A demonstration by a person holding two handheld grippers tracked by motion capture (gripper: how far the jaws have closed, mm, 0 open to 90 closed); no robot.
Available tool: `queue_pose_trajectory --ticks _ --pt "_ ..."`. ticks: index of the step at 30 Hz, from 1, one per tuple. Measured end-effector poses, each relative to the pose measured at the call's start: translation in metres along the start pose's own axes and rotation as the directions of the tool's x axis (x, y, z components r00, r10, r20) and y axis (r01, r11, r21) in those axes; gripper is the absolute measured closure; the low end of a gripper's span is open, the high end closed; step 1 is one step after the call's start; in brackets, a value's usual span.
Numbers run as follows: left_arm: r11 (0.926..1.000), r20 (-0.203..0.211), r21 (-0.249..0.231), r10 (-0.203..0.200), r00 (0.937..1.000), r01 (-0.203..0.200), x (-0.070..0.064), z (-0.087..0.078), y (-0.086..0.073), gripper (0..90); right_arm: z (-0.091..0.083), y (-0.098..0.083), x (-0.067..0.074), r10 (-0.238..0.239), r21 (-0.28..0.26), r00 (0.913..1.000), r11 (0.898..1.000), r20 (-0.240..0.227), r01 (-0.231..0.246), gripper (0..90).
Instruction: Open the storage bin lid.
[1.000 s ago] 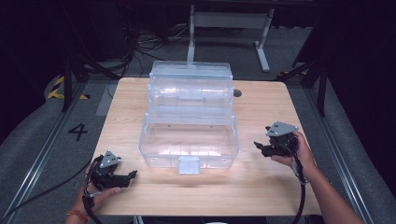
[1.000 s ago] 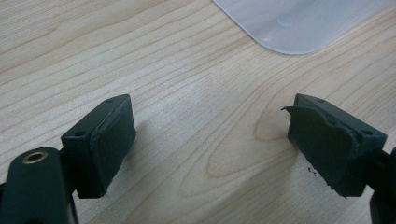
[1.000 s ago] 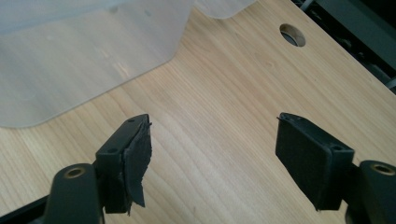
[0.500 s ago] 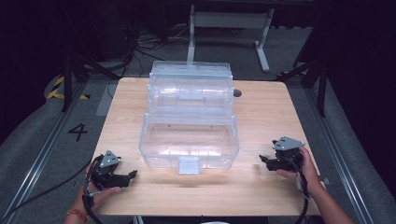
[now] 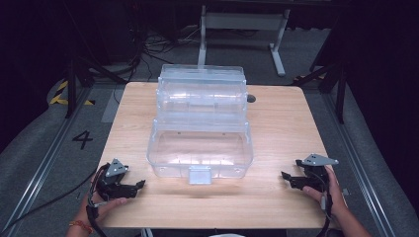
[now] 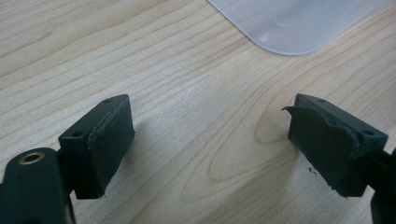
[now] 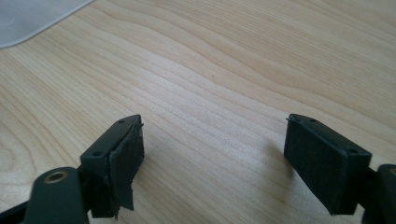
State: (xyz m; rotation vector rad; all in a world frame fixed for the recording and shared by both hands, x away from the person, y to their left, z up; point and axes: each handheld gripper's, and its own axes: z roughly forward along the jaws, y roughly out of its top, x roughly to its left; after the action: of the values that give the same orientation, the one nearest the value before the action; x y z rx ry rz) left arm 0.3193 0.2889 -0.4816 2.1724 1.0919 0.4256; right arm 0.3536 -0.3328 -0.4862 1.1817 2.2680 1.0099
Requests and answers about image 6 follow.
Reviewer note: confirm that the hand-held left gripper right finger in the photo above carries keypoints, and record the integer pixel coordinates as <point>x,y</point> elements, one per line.
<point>330,146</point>

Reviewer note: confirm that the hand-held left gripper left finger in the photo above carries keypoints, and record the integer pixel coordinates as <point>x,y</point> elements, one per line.
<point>99,149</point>

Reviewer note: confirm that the clear plastic storage box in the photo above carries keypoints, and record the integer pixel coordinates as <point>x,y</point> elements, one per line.
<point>295,25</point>

